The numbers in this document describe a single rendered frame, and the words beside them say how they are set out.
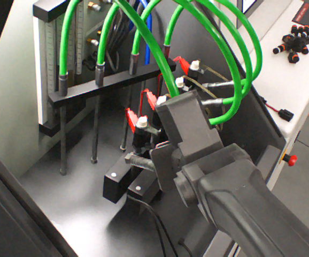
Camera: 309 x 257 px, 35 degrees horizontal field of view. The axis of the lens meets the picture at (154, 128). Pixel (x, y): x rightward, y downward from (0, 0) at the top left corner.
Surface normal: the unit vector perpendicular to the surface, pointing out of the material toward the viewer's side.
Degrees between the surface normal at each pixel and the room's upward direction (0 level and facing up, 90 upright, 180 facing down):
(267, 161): 0
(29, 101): 90
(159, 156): 47
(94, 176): 0
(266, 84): 0
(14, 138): 90
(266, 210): 36
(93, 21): 90
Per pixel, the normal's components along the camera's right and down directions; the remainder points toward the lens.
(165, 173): 0.18, 0.04
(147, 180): 0.13, -0.70
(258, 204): -0.36, -0.87
